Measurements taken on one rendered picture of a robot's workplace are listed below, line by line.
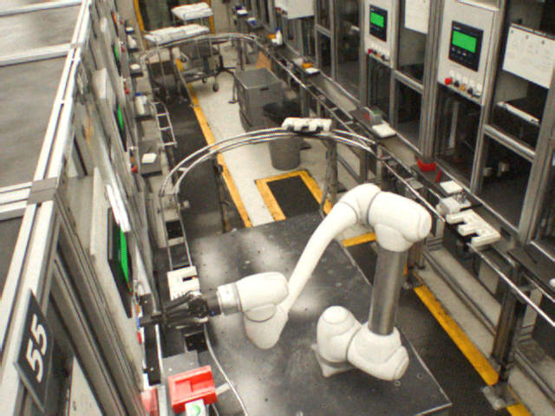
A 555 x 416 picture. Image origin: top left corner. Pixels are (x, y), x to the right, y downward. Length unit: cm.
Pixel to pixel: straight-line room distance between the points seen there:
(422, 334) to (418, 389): 114
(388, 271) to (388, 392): 58
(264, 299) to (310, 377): 82
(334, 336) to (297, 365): 28
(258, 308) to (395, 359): 71
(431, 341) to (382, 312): 140
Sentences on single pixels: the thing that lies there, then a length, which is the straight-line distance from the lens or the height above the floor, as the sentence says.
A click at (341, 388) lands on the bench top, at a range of 220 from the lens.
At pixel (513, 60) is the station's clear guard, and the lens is 257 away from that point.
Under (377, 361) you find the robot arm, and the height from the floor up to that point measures 89.
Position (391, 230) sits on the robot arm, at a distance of 174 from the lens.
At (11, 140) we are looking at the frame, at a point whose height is 201.
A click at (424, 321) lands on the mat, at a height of 1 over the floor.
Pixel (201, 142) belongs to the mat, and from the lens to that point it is 590.
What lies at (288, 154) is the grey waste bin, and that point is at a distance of 499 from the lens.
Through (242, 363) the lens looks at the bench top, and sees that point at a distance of 232.
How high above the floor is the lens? 245
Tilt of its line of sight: 33 degrees down
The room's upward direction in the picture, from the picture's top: 6 degrees counter-clockwise
